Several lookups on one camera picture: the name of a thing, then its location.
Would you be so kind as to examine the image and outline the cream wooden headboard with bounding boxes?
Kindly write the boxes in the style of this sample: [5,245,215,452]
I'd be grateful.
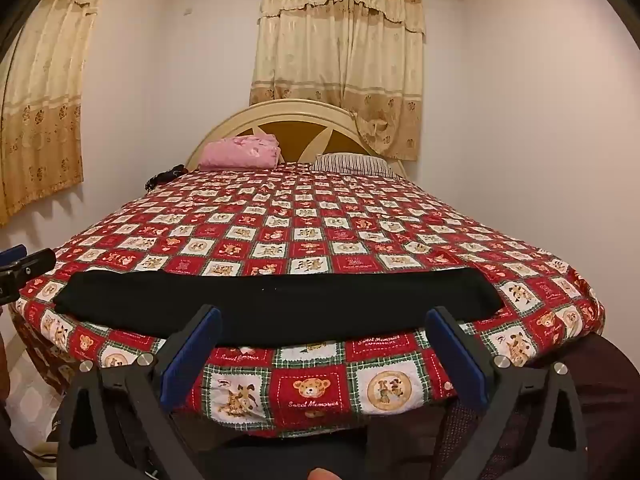
[186,99,408,178]

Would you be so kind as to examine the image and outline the striped pillow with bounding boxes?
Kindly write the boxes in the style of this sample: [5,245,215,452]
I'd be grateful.
[310,153,396,178]

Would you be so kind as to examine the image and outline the black pants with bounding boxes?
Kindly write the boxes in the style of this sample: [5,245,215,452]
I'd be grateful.
[52,267,503,348]

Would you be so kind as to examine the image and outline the pink folded blanket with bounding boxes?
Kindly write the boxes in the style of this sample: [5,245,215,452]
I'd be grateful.
[197,134,281,171]

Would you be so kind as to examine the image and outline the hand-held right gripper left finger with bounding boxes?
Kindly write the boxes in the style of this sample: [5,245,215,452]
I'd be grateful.
[57,304,223,480]

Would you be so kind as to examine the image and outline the beige patterned side curtain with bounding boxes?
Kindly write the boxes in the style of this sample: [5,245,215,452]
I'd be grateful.
[0,0,121,226]

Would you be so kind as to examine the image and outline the small dark object on bed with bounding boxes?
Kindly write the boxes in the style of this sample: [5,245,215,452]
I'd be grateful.
[145,165,188,192]

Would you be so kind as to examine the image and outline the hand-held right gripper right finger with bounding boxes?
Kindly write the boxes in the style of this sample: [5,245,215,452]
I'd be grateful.
[425,306,586,480]

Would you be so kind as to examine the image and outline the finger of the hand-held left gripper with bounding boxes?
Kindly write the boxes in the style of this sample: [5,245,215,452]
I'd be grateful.
[0,244,57,306]

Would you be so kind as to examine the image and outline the beige patterned window curtain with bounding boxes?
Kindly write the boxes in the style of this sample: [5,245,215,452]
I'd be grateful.
[249,0,427,162]

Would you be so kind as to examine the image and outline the dark maroon cloth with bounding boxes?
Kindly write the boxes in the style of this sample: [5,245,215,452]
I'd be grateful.
[530,332,640,480]

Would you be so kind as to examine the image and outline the red checked printed blanket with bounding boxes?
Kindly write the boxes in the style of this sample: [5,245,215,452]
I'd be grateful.
[10,162,606,438]

